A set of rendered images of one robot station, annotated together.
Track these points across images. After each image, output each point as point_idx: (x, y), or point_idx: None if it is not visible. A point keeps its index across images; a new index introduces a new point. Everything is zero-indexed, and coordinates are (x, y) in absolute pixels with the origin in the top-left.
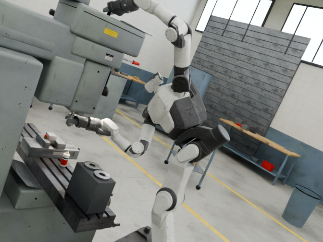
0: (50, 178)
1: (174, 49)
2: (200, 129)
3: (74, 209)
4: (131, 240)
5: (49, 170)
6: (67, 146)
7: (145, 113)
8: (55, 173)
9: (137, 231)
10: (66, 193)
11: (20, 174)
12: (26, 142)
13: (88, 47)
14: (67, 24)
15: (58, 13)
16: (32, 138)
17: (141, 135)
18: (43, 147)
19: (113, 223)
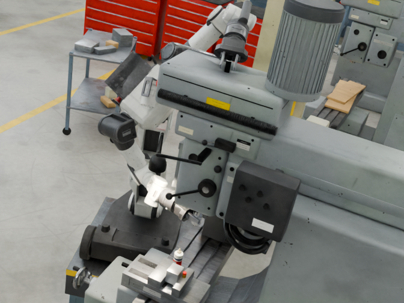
0: (220, 260)
1: (214, 41)
2: None
3: (240, 228)
4: (131, 240)
5: (201, 273)
6: (146, 267)
7: (127, 135)
8: (203, 262)
9: (112, 237)
10: (225, 241)
11: (229, 294)
12: (204, 295)
13: None
14: (287, 116)
15: (281, 119)
16: (185, 298)
17: (140, 156)
18: (192, 277)
19: (91, 275)
